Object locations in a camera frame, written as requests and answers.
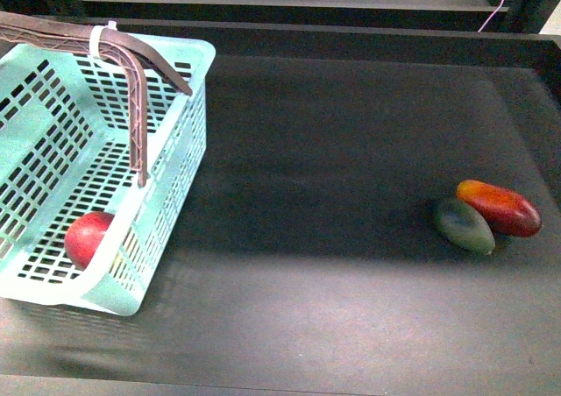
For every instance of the red yellow apple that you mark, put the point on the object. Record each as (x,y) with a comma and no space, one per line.
(84,236)

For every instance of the black rear display tray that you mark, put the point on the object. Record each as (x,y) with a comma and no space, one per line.
(456,15)

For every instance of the red orange mango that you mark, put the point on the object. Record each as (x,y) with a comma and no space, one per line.
(506,211)

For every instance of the black display tray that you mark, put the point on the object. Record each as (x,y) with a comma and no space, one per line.
(306,260)
(456,15)

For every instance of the white zip tie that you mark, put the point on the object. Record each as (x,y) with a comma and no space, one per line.
(95,38)

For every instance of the light blue plastic basket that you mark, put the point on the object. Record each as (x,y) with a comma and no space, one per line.
(65,152)

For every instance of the green avocado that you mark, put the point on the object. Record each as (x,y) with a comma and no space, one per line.
(464,226)

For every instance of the black front display tray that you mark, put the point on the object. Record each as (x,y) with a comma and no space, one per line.
(306,260)

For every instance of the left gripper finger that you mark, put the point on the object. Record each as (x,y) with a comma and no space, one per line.
(114,41)
(133,71)

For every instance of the black metal rack post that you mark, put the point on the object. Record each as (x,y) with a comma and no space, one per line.
(528,16)

